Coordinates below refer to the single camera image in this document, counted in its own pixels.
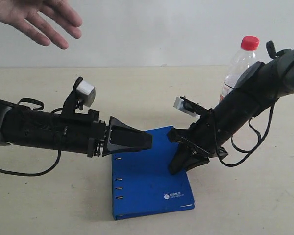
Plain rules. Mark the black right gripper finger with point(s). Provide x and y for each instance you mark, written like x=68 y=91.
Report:
x=182 y=160
x=193 y=162

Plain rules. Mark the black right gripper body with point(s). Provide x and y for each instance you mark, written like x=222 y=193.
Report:
x=205 y=137

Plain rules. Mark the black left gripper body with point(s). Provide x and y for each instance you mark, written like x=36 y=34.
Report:
x=85 y=133

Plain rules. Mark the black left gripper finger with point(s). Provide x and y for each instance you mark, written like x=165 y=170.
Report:
x=123 y=138

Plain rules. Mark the blue ring binder notebook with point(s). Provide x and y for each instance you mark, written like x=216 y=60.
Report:
x=142 y=184

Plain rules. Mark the clear water bottle red label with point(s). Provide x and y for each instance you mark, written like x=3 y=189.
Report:
x=241 y=61

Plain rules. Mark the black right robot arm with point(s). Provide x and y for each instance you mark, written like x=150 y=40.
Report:
x=257 y=89

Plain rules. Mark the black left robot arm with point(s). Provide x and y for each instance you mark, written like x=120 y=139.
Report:
x=23 y=126

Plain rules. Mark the person's open hand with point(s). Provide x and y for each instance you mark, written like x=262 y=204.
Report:
x=23 y=15

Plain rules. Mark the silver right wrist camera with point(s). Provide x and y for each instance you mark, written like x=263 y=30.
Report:
x=187 y=106

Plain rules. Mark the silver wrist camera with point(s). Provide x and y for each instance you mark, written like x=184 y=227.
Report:
x=82 y=94
x=187 y=106

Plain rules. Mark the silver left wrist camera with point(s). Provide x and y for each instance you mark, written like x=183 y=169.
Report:
x=82 y=94

